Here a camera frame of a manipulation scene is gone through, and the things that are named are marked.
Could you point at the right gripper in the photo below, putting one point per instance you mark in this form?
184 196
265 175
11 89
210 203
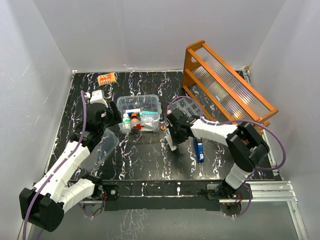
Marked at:
175 140

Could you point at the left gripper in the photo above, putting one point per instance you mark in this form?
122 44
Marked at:
115 116

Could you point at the white swab packet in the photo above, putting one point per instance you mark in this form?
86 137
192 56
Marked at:
170 142

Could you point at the white green small bottle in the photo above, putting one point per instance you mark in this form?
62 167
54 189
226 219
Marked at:
126 123

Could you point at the blue white tube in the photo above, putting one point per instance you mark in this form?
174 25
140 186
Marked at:
135 110

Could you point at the brown orange medicine bottle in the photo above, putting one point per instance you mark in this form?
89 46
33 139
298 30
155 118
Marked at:
134 118

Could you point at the clear first aid box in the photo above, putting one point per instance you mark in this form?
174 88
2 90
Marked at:
148 102

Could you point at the clear tray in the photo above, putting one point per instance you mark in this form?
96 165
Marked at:
188 106

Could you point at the white blue gauze packet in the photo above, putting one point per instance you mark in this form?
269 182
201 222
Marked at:
149 126

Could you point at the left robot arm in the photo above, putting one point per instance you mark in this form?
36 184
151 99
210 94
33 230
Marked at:
67 160

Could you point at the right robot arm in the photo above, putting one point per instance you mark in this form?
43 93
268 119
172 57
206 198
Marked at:
246 145

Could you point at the blue thermometer case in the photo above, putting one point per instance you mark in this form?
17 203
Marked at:
199 150

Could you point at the clear box lid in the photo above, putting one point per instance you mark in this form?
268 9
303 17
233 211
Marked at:
105 148

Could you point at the orange pill blister pack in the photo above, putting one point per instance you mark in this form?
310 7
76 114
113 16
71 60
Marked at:
106 79

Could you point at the orange wooden shelf rack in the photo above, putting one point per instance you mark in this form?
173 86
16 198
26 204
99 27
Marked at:
223 94

